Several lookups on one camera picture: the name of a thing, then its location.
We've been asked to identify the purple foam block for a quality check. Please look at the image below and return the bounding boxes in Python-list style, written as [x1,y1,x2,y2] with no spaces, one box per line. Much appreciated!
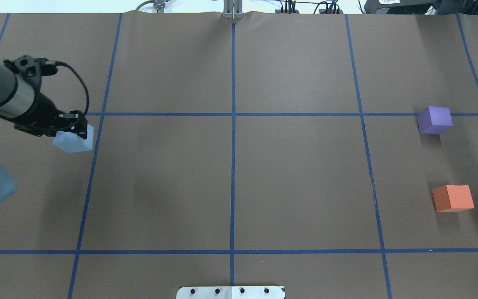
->
[417,106,453,135]

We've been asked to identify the black camera cable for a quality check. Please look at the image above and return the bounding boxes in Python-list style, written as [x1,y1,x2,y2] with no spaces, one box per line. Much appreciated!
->
[0,61,90,137]

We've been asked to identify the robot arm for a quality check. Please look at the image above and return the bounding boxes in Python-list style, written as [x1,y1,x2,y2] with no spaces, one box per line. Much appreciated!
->
[0,55,94,203]

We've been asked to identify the white metal base plate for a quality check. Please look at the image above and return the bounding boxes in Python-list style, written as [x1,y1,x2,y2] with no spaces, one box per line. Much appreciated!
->
[176,286,286,299]

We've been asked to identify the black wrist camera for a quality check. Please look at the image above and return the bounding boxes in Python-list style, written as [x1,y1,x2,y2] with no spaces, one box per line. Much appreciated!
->
[2,55,58,91]

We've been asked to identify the grey metal post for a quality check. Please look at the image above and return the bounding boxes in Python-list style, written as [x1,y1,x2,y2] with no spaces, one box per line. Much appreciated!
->
[222,0,244,20]

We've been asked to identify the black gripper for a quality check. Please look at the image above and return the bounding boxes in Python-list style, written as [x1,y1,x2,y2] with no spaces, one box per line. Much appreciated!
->
[14,93,88,140]

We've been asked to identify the orange foam block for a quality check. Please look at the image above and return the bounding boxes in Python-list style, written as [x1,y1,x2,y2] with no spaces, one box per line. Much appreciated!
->
[431,185,475,213]

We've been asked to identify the brown paper table cover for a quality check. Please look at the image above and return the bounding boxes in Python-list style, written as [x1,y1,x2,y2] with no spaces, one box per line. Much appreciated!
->
[0,11,478,299]

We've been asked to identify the light blue foam block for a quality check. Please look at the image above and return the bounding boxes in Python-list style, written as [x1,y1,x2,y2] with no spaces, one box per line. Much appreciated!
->
[52,124,95,153]

